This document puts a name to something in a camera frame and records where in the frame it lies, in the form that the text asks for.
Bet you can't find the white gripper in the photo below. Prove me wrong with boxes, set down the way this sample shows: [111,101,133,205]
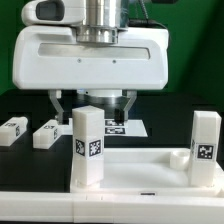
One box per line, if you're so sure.
[13,26,169,125]

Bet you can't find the white desk top tray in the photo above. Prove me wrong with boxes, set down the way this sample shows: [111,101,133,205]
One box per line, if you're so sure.
[70,148,224,197]

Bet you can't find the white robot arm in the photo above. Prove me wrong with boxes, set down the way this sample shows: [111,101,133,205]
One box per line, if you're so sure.
[13,0,170,124]

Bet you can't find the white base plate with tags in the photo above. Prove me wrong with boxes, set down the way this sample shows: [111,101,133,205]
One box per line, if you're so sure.
[66,118,147,137]

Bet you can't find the white front fence rail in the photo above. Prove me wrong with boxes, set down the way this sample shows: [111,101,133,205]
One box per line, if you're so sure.
[0,192,224,224]

